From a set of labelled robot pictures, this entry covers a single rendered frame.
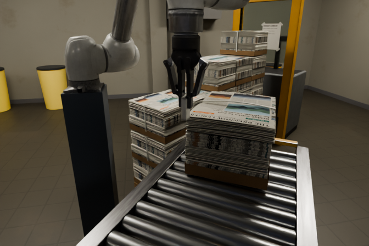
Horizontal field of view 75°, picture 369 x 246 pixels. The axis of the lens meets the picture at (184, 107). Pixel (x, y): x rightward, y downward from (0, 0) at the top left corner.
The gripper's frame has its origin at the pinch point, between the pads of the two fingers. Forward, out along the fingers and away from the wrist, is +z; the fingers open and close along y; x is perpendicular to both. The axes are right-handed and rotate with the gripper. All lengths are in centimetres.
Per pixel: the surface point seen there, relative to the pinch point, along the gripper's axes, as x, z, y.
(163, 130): -62, 40, 42
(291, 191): -15.0, 29.5, -31.8
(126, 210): 14.3, 29.3, 12.9
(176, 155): -20.6, 29.3, 13.1
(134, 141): -72, 58, 73
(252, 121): -13.2, 6.2, -17.5
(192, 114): -10.9, 6.0, 2.3
